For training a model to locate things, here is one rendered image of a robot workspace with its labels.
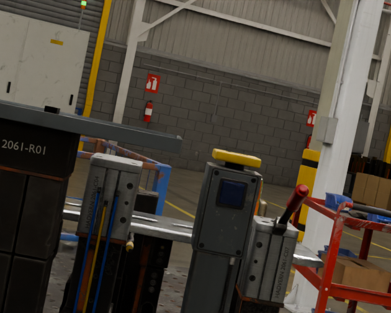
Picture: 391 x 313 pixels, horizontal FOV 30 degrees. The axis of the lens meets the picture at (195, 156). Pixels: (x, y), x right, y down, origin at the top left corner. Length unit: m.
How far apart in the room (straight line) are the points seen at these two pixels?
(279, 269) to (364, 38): 4.23
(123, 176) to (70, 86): 8.40
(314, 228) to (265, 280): 4.12
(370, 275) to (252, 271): 2.33
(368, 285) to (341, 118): 2.00
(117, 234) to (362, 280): 2.41
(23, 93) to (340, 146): 5.14
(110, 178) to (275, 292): 0.30
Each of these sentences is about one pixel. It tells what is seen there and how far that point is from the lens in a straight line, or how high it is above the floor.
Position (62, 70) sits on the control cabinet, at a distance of 9.44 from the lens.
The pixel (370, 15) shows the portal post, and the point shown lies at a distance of 5.30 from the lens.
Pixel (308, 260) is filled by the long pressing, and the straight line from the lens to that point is 1.24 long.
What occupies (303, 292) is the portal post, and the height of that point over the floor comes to 0.13.
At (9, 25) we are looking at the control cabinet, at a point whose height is 1.85.
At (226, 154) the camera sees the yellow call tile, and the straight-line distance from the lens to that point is 0.93.
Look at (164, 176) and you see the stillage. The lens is 3.41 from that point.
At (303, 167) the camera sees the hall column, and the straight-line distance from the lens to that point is 8.52.
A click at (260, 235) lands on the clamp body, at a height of 1.04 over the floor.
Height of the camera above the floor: 1.20
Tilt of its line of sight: 3 degrees down
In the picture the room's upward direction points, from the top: 12 degrees clockwise
